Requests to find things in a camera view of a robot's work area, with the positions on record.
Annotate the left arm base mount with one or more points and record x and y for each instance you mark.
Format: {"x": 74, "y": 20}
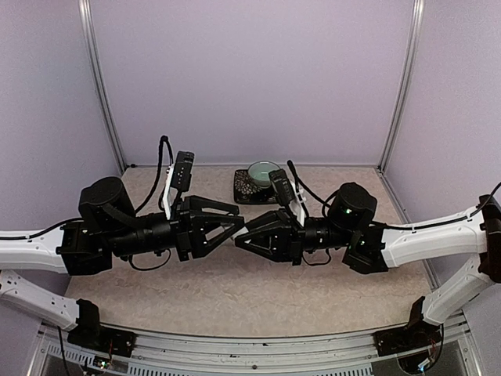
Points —
{"x": 102, "y": 337}

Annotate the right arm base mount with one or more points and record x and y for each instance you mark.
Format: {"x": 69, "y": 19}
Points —
{"x": 414, "y": 335}

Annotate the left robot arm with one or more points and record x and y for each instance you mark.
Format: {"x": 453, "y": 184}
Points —
{"x": 108, "y": 227}

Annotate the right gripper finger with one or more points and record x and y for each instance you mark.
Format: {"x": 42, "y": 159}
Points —
{"x": 269, "y": 246}
{"x": 269, "y": 223}

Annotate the front aluminium rail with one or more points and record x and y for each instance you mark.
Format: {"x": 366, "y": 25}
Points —
{"x": 156, "y": 353}

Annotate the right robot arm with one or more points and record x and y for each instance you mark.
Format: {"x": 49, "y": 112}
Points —
{"x": 375, "y": 247}

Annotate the aluminium frame post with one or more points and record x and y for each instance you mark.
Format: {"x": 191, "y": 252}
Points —
{"x": 85, "y": 11}
{"x": 404, "y": 84}

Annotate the right aluminium frame post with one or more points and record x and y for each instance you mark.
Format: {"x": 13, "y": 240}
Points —
{"x": 404, "y": 84}

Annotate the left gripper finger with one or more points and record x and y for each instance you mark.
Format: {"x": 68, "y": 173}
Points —
{"x": 219, "y": 228}
{"x": 200, "y": 203}

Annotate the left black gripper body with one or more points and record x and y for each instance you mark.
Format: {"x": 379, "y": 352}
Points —
{"x": 185, "y": 241}

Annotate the black floral square plate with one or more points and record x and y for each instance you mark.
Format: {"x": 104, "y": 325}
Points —
{"x": 245, "y": 191}

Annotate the celadon green bowl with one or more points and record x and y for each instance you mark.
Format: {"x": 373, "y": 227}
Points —
{"x": 259, "y": 173}

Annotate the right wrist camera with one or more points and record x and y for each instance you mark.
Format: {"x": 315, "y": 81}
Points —
{"x": 282, "y": 187}

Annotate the left aluminium frame post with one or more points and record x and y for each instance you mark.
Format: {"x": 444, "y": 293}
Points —
{"x": 85, "y": 11}

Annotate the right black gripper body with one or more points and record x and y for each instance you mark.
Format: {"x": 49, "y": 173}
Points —
{"x": 294, "y": 239}

